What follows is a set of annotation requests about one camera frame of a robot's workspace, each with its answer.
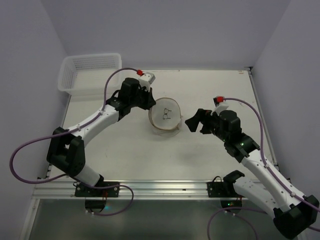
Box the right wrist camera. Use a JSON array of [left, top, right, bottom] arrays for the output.
[[213, 96, 229, 116]]

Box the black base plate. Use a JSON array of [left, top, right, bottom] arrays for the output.
[[206, 170, 245, 198], [73, 181, 120, 198]]

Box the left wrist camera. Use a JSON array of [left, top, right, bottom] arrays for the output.
[[136, 70, 156, 92]]

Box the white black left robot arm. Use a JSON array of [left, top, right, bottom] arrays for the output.
[[46, 72, 156, 188]]

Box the aluminium mounting rail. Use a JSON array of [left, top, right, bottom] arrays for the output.
[[32, 178, 209, 200]]

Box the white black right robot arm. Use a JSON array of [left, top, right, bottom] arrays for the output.
[[185, 108, 320, 240]]

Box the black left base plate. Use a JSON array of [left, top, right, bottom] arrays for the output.
[[73, 181, 120, 198]]

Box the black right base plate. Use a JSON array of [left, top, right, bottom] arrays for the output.
[[206, 170, 245, 198]]

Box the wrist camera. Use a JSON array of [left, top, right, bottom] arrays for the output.
[[136, 70, 156, 92], [213, 96, 229, 116]]

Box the white mesh laundry bag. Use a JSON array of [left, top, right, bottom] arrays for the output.
[[148, 97, 183, 138]]

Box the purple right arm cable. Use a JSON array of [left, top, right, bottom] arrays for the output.
[[207, 96, 320, 240]]

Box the white plastic basket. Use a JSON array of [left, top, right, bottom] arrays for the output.
[[57, 53, 122, 96]]

